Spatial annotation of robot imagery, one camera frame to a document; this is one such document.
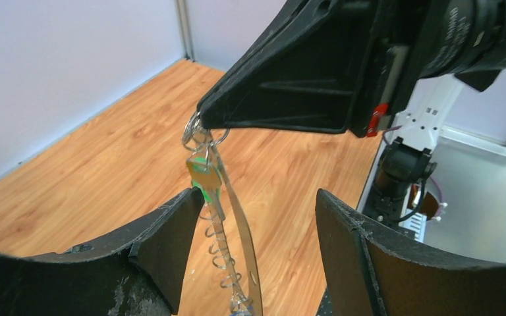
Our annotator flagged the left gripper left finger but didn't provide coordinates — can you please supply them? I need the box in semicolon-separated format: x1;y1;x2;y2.
0;188;204;315

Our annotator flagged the small silver key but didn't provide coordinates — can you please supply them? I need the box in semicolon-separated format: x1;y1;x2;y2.
186;149;226;222

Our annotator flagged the green key tag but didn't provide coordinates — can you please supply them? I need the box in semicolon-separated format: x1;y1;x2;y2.
186;157;222;204

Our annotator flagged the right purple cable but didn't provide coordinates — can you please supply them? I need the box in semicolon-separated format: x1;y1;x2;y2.
381;124;448;221

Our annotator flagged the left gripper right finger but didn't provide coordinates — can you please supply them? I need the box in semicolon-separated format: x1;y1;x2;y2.
315;189;506;315

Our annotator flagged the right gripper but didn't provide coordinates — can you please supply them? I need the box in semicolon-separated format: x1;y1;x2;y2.
197;1;429;138

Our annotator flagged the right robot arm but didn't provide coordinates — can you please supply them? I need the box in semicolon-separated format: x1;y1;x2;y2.
197;1;506;224

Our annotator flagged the metal keyring holder plate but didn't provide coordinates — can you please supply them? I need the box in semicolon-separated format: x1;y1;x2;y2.
181;111;265;316

